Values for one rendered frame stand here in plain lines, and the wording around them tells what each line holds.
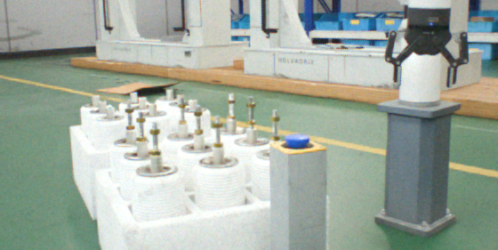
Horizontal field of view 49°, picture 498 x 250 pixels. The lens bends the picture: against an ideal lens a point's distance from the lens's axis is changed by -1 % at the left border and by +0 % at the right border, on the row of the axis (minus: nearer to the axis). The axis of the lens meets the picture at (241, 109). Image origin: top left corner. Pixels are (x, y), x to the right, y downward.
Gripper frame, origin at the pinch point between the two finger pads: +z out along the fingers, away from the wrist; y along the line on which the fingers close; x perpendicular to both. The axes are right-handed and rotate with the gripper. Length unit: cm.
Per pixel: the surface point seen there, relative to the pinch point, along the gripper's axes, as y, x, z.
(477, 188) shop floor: 25, 55, 41
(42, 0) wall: -396, 547, 11
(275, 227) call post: -25.1, -22.2, 20.9
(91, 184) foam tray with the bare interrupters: -78, 17, 32
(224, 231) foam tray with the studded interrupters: -34.5, -18.9, 24.1
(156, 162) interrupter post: -47, -18, 12
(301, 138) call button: -21.0, -22.0, 5.3
